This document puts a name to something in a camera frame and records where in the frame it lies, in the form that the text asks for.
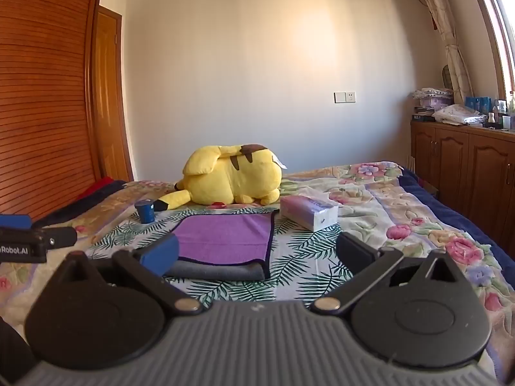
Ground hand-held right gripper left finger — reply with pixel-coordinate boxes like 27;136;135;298
40;233;204;317

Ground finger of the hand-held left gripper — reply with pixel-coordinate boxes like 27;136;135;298
0;226;78;249
0;214;33;231

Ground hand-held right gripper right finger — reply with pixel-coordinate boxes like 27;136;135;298
311;232;471;317

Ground grey towel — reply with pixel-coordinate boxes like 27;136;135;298
164;258;267;282

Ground purple towel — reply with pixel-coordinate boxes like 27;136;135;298
171;211;276;280

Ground dark cloth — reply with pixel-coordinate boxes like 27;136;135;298
31;179;128;231

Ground blue cup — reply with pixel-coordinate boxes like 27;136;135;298
134;199;156;225

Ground floral quilt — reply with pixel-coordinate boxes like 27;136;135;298
0;161;508;374

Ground leaf print sheet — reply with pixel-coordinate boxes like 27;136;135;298
85;204;365;303

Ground tissue pack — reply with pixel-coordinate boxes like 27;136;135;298
279;193;340;233

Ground red cloth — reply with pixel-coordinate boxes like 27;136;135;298
76;176;118;202

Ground yellow plush toy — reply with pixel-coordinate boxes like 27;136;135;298
155;143;287;212

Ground navy blanket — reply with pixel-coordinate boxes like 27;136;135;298
401;167;515;283

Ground wooden wardrobe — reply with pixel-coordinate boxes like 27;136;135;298
0;0;136;226

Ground wooden cabinet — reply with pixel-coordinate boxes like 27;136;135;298
409;116;515;259

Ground wooden door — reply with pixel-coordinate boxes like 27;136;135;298
94;5;136;183

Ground purple storage box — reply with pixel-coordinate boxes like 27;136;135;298
412;87;454;110

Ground white folded cloth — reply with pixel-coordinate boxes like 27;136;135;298
432;103;488;125

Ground blue boxes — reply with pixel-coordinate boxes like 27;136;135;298
464;96;494;114

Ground patterned curtain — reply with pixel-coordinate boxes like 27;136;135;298
409;0;476;106

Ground wooden window frame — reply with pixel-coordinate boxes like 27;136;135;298
463;0;515;103

